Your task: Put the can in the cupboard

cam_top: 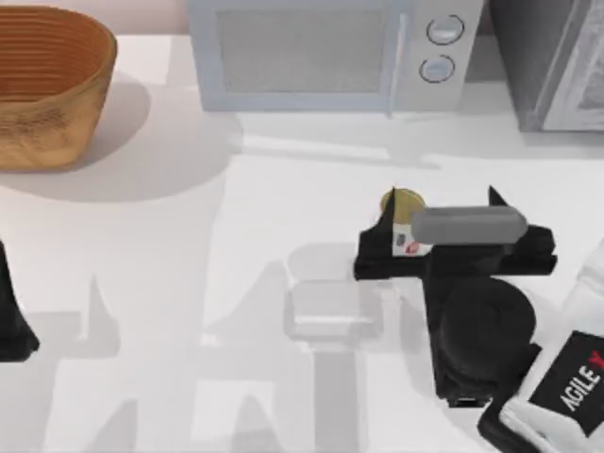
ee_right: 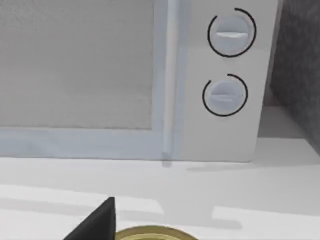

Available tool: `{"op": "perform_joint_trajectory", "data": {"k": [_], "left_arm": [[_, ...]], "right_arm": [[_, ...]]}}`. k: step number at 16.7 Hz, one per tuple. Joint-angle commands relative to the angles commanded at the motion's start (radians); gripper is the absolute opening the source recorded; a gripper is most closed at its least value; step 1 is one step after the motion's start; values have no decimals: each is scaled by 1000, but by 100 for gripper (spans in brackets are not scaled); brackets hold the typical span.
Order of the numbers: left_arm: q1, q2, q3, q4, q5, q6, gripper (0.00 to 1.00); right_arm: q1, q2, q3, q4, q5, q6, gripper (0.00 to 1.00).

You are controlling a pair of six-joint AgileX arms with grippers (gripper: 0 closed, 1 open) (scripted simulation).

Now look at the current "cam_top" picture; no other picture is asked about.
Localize yellow and white can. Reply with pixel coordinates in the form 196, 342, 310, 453
378, 187, 431, 259

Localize pale microwave oven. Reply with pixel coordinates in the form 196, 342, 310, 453
186, 0, 483, 118

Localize microwave oven knob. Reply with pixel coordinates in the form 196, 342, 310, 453
418, 53, 457, 86
426, 13, 466, 45

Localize grey cabinet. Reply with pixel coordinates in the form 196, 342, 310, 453
487, 0, 604, 134

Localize microwave oven door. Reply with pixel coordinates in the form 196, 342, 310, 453
187, 0, 408, 115

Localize woven wooden basket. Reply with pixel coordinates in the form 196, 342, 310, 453
0, 5, 119, 174

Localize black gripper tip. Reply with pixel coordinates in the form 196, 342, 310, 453
0, 239, 42, 363

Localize microwave door handle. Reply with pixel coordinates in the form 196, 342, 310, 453
386, 12, 408, 119

